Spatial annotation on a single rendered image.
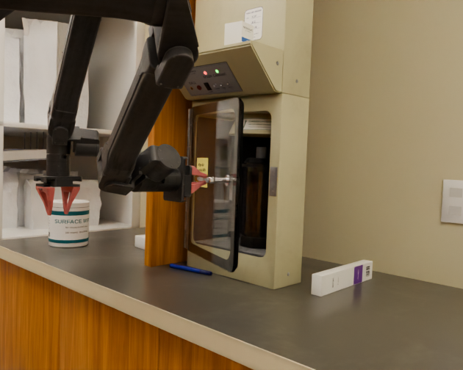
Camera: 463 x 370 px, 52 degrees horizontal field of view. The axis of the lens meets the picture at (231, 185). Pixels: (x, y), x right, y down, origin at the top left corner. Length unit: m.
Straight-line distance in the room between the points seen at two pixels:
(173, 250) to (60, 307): 0.35
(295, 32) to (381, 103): 0.41
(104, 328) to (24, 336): 0.49
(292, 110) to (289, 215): 0.26
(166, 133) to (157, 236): 0.29
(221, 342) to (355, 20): 1.08
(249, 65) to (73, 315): 0.80
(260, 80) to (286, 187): 0.26
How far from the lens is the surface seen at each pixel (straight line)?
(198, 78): 1.26
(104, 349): 1.28
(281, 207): 1.16
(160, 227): 1.38
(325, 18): 1.66
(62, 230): 1.66
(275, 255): 1.16
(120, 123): 0.85
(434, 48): 1.47
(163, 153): 0.96
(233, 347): 0.88
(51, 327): 1.52
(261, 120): 1.24
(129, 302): 1.10
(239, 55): 1.12
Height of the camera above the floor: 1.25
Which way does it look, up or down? 3 degrees down
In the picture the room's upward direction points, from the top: 2 degrees clockwise
